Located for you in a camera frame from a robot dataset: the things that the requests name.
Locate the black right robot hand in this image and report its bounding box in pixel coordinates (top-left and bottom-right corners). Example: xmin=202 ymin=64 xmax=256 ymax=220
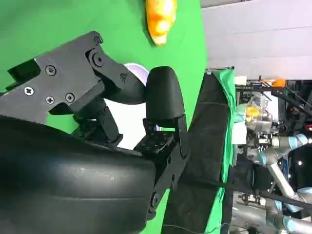
xmin=0 ymin=30 xmax=191 ymax=234

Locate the lilac plate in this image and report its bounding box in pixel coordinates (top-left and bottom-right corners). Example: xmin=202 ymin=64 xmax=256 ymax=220
xmin=116 ymin=62 xmax=176 ymax=151

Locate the black fabric backdrop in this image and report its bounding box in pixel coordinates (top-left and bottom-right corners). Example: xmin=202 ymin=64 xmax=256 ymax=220
xmin=162 ymin=67 xmax=236 ymax=234

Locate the green table cloth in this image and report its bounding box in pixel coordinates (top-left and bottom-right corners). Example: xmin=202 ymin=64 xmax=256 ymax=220
xmin=0 ymin=0 xmax=210 ymax=234

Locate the green fabric sheet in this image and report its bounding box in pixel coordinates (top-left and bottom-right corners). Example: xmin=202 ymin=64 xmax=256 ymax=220
xmin=204 ymin=69 xmax=237 ymax=234

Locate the orange white toy bread roll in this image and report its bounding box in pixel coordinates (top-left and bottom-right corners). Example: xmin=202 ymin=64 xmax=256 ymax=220
xmin=145 ymin=0 xmax=178 ymax=47

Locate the clear bag of toy bread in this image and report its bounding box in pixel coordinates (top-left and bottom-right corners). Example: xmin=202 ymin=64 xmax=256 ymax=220
xmin=245 ymin=94 xmax=269 ymax=124

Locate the small orange object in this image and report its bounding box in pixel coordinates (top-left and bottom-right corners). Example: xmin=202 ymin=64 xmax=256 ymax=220
xmin=272 ymin=78 xmax=286 ymax=89

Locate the thick black cable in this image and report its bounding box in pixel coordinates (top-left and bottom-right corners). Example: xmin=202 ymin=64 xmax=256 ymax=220
xmin=174 ymin=177 xmax=312 ymax=213

